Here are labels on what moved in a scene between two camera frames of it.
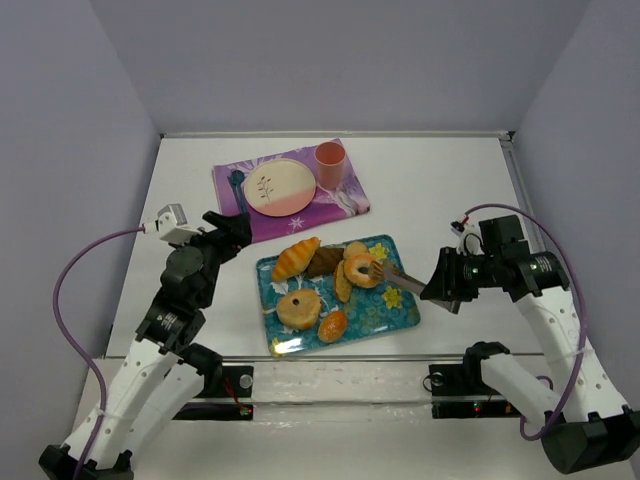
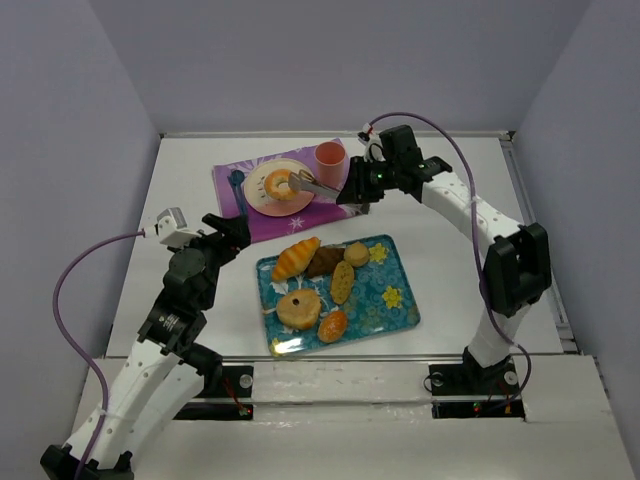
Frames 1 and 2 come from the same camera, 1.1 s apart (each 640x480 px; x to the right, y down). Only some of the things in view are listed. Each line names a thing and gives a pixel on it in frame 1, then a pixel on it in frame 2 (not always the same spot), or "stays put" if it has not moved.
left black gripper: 232,232 stays put
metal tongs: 388,271 → 304,181
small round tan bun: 356,248 stays put
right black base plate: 458,391 stays put
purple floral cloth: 328,205 stays put
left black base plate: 237,383 stays put
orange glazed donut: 357,270 → 273,188
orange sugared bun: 332,326 stays put
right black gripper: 447,275 → 354,181
